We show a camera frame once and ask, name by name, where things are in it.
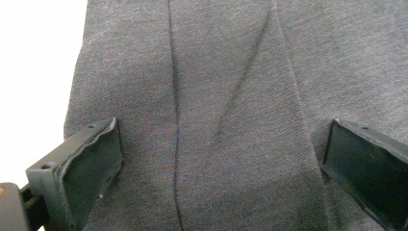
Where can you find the dark grey garment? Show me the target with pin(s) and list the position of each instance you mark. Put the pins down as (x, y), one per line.
(224, 96)

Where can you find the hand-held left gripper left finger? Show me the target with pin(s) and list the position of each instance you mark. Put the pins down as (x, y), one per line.
(86, 166)

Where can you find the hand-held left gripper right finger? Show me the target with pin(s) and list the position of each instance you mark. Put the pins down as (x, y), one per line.
(369, 166)

